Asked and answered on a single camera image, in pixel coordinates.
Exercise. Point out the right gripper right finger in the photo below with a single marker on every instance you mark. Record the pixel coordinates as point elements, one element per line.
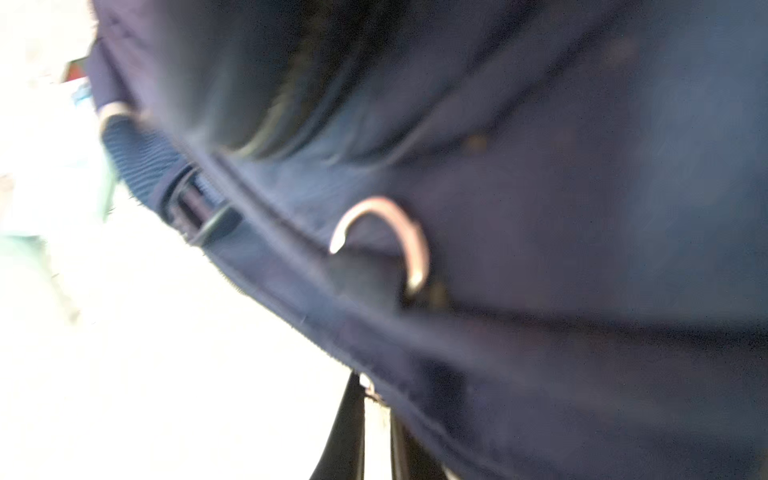
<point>409,460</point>

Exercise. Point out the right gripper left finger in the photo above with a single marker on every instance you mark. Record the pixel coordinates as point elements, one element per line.
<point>344,451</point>

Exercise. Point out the navy blue student backpack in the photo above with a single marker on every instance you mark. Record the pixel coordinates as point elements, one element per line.
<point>536,230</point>

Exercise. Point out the light blue pencil case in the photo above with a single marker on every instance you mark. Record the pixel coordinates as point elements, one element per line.
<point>55,173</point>

